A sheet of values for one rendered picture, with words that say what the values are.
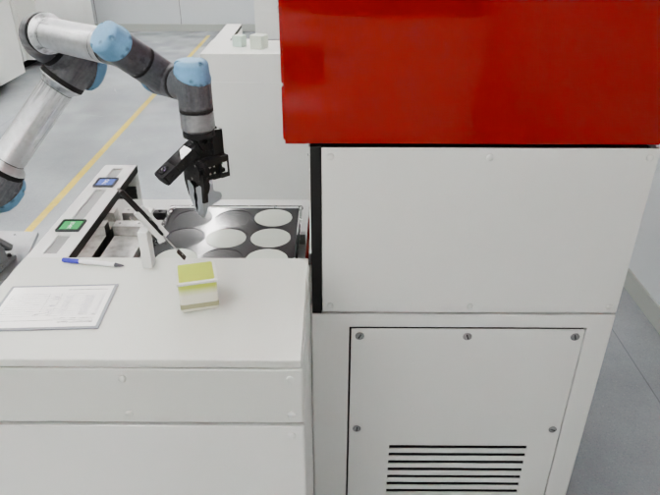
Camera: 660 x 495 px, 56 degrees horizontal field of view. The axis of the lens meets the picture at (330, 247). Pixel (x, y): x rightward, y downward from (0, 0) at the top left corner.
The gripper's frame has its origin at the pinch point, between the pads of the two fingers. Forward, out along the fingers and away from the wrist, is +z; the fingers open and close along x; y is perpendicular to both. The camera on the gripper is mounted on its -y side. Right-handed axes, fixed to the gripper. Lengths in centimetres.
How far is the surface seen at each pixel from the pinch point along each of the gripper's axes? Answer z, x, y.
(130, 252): 11.4, 12.9, -13.3
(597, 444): 100, -66, 107
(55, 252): 3.8, 10.7, -31.0
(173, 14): 71, 721, 389
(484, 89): -34, -53, 34
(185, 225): 9.4, 13.6, 2.8
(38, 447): 24, -22, -51
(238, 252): 9.5, -7.8, 4.9
